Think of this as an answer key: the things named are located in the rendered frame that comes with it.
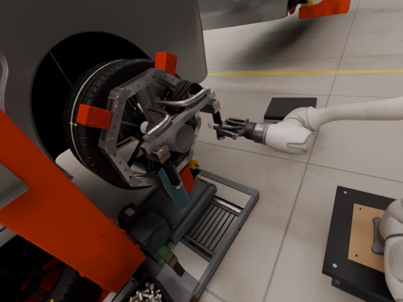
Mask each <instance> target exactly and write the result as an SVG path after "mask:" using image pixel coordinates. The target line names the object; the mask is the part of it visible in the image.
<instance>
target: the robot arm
mask: <svg viewBox="0 0 403 302"><path fill-rule="evenodd" d="M336 120H377V121H387V120H403V96H402V97H398V98H392V99H384V100H378V101H370V102H360V103H355V104H346V105H337V106H333V107H328V108H321V109H316V108H314V107H300V108H297V109H295V110H293V111H291V112H290V113H289V114H288V115H287V116H286V117H285V118H284V119H283V121H282V122H278V123H277V124H273V123H266V122H258V123H255V122H249V119H240V118H235V117H229V119H221V121H222V125H225V126H221V125H219V124H216V123H210V122H208V125H209V128H212V129H214V130H217V131H218V133H219V134H220V135H223V136H226V137H230V138H232V139H234V140H236V137H238V136H240V137H245V138H246V139H249V140H253V141H254V142H255V143H259V144H264V145H267V146H270V147H272V148H273V149H276V150H280V151H283V152H289V153H306V152H307V151H308V150H309V149H310V148H311V146H312V143H313V140H314V134H313V132H315V131H318V130H319V128H320V127H321V125H323V124H325V123H328V122H333V121H336ZM226 124H227V125H230V126H233V127H228V126H226ZM372 221H373V223H374V244H373V245H372V247H371V250H372V251H373V252H374V253H375V254H379V255H384V273H385V279H386V283H387V287H388V289H389V291H390V293H391V295H392V297H393V298H394V300H395V301H396V302H403V197H402V198H400V199H397V200H395V201H394V202H392V203H391V204H390V205H389V206H388V208H387V209H386V211H385V212H384V215H383V217H382V218H379V217H374V218H373V220H372Z"/></svg>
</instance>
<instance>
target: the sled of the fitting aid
mask: <svg viewBox="0 0 403 302"><path fill-rule="evenodd" d="M195 179H198V180H200V181H202V182H205V183H207V185H208V188H207V189H206V190H205V192H204V193H203V194H202V196H201V197H200V198H199V199H198V200H197V202H196V203H195V204H194V205H193V207H192V208H191V209H190V211H189V212H188V213H187V214H186V215H185V217H184V218H183V219H182V220H181V221H180V223H179V224H178V225H177V227H176V228H175V229H174V230H173V229H171V228H170V229H171V231H172V235H170V237H169V238H168V240H170V241H171V242H172V243H174V244H175V245H177V244H178V242H179V241H180V239H181V238H182V237H183V236H184V234H185V233H186V232H187V231H188V229H189V228H190V226H191V225H192V224H193V222H194V221H195V220H196V219H197V217H198V216H199V214H200V213H201V212H202V211H203V209H204V208H205V207H206V205H207V204H208V203H209V201H210V200H211V199H212V197H213V196H214V195H215V194H216V192H217V188H216V185H214V184H213V183H210V182H207V181H205V180H203V179H201V178H200V177H197V176H196V177H195Z"/></svg>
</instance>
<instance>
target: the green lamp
mask: <svg viewBox="0 0 403 302"><path fill-rule="evenodd" d="M157 254H158V255H159V256H160V257H161V258H162V259H163V260H164V261H165V262H169V260H170V259H171V257H172V256H173V255H174V253H173V251H172V250H171V249H170V248H169V247H167V246H166V245H165V244H164V245H163V246H162V248H161V249H160V250H159V251H158V253H157Z"/></svg>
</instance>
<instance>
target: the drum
mask: <svg viewBox="0 0 403 302"><path fill-rule="evenodd" d="M162 120H163V117H162V119H160V120H158V121H157V122H156V123H155V124H152V123H151V124H150V123H149V124H148V125H147V127H146V133H147V132H148V131H149V130H150V129H152V128H153V127H154V126H155V125H157V124H158V123H160V122H161V121H162ZM193 142H194V130H193V128H192V127H191V126H190V125H186V124H183V125H182V126H181V127H180V128H179V129H177V130H176V131H175V132H174V133H172V135H171V136H169V137H168V138H167V139H166V140H165V141H163V142H162V143H161V144H163V145H165V146H167V148H168V149H169V150H171V151H174V152H181V153H184V152H187V151H188V150H189V149H190V148H191V146H192V145H193Z"/></svg>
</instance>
